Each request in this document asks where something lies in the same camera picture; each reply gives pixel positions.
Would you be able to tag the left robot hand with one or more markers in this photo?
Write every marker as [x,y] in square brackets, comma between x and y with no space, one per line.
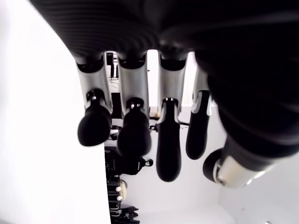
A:
[210,46]

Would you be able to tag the beige plush toy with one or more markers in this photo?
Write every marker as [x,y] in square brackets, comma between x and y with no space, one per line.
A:
[122,187]

